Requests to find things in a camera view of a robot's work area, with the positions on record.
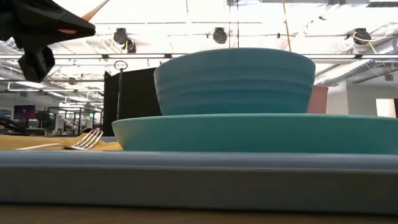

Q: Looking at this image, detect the dark red monitor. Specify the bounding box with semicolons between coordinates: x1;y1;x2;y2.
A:
13;105;36;121

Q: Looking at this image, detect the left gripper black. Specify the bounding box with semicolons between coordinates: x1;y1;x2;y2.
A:
0;0;96;50

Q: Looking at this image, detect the pink ribbed cup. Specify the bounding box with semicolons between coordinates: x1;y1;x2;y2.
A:
307;85;329;114

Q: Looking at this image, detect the yellow hanging cable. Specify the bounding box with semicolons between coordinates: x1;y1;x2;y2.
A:
282;0;292;52

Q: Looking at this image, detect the black partition panel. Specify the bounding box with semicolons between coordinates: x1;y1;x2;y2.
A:
103;67;162;137

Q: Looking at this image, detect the teal round plate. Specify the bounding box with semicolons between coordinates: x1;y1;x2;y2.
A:
111;113;398;156

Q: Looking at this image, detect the yellow cloth napkin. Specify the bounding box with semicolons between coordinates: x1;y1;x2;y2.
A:
0;133;124;152

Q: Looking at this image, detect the light blue plastic tray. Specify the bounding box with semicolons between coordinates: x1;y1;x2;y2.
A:
0;136;398;215

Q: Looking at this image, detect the silver spiral air duct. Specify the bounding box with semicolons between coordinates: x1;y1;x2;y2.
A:
312;58;398;88

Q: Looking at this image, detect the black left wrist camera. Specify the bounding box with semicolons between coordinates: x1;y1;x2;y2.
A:
17;46;56;83

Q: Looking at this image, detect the blue ribbed bowl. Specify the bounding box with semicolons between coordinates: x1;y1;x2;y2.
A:
153;47;317;116

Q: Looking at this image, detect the aluminium frame bar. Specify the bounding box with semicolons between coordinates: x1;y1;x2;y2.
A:
0;54;398;60

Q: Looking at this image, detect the black workstation frame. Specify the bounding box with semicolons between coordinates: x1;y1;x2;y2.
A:
46;107;103;135

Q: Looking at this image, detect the spoon with orange handle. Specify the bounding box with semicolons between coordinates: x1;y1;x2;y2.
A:
58;0;110;34

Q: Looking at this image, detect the black ring light stand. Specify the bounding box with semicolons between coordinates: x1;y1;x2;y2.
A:
113;60;129;121

